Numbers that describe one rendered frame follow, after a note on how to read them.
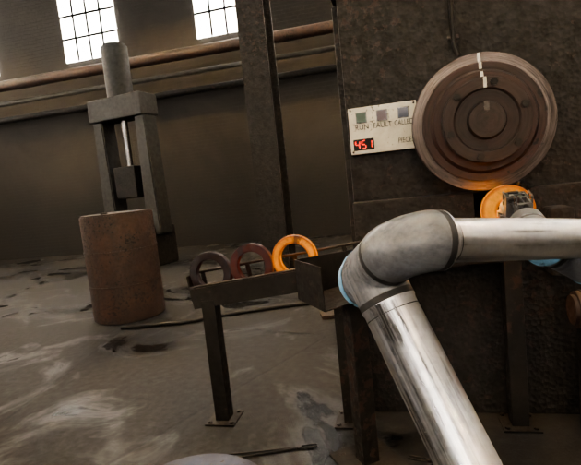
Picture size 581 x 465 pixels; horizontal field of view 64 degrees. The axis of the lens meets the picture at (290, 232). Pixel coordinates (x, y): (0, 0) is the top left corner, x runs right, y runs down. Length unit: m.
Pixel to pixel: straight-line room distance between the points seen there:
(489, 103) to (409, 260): 0.93
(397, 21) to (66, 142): 8.56
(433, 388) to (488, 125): 1.01
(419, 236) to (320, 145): 7.15
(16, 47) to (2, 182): 2.62
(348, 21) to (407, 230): 1.27
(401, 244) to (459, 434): 0.34
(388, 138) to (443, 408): 1.21
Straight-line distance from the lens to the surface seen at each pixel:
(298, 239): 1.82
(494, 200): 1.56
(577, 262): 1.29
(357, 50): 1.96
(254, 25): 4.67
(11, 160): 10.82
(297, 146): 8.03
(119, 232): 3.86
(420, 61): 1.94
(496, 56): 1.82
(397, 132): 1.88
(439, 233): 0.85
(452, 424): 0.91
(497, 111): 1.69
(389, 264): 0.86
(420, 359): 0.91
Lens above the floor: 0.98
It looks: 6 degrees down
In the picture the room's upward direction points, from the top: 6 degrees counter-clockwise
